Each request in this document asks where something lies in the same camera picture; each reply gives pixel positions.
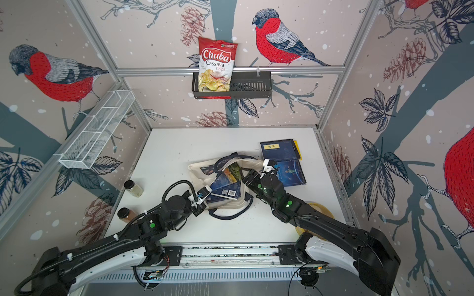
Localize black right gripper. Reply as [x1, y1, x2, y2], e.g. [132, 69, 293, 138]
[239, 167, 278, 211]

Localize cream canvas tote bag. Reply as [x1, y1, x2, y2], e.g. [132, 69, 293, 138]
[188, 152, 263, 221]

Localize blue Animal Farm book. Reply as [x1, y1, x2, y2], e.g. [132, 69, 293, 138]
[210, 163, 242, 191]

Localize blue Little Prince book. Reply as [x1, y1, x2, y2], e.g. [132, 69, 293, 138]
[275, 159, 307, 187]

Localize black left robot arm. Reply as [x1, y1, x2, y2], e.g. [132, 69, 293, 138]
[14, 191, 204, 296]

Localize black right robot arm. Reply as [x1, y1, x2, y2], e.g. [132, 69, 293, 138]
[243, 170, 401, 296]

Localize red Chuba cassava chips bag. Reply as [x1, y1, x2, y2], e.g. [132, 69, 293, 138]
[197, 37, 238, 92]

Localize navy Chinese classics book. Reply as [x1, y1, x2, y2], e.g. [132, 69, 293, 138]
[209, 181, 241, 202]

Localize clear spice jar black lid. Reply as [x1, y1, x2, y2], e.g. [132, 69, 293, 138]
[123, 180, 144, 198]

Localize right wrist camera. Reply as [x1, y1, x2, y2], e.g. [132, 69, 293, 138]
[261, 159, 278, 175]

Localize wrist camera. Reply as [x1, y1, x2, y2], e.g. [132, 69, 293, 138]
[261, 159, 278, 175]
[196, 186, 212, 204]

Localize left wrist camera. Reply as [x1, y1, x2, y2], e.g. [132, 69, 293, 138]
[196, 186, 212, 204]

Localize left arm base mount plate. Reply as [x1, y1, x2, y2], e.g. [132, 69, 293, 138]
[139, 246, 183, 267]

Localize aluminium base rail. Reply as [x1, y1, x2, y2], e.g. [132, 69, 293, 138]
[75, 241, 386, 270]

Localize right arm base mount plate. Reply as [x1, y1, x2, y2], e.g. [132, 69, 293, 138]
[278, 244, 312, 265]

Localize black wall basket shelf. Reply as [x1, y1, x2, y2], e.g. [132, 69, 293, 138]
[191, 72, 272, 99]

